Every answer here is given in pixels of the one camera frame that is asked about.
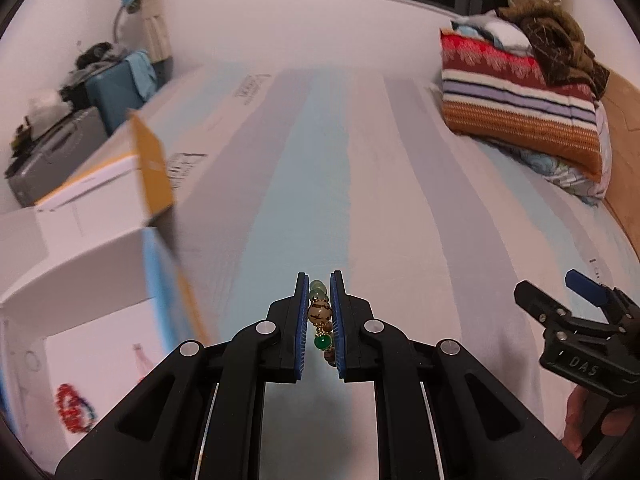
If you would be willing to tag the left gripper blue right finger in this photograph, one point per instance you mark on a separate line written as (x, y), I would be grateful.
(440, 414)

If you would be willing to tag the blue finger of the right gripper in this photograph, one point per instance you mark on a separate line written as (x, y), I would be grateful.
(585, 287)

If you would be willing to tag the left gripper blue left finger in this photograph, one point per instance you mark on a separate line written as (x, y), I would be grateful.
(198, 414)

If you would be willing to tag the right hand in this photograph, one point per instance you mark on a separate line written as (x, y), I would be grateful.
(615, 423)

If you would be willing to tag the floral pillow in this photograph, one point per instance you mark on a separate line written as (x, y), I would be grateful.
(571, 179)

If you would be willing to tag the wooden headboard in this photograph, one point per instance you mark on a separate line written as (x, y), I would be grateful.
(622, 105)

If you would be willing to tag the white blue yellow cardboard box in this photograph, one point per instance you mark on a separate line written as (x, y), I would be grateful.
(85, 275)

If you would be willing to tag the striped folded quilt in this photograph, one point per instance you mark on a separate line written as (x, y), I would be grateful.
(500, 96)

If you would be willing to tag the brown fur coat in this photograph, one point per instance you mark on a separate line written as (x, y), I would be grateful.
(558, 44)

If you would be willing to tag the striped bed sheet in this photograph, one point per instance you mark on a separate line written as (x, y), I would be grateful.
(279, 172)

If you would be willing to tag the white folded garment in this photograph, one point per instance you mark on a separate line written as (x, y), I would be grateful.
(500, 33)

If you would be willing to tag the grey suitcase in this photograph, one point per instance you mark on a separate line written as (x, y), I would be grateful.
(43, 165)

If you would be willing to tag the teal suitcase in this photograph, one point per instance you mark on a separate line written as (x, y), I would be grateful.
(125, 86)

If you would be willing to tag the blue desk lamp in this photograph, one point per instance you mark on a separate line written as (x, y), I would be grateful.
(126, 27)

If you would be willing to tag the beige curtain left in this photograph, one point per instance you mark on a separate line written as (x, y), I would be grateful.
(155, 30)

